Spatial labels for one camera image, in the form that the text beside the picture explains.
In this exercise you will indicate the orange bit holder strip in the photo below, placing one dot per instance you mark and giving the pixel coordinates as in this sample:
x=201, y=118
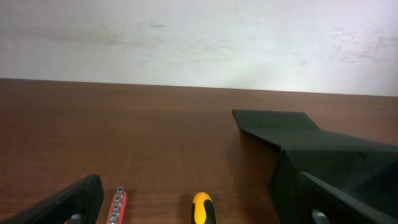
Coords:
x=118, y=206

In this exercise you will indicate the black open box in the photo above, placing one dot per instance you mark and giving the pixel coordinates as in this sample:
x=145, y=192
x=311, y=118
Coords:
x=361, y=168

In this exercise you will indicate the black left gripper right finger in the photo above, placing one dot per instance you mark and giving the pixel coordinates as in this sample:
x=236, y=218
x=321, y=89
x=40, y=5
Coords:
x=319, y=202

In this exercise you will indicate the yellow black screwdriver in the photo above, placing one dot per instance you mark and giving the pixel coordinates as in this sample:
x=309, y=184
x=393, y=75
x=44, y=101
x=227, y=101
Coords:
x=203, y=211

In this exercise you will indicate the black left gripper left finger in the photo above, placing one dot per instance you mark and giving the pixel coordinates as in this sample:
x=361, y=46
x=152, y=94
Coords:
x=84, y=198

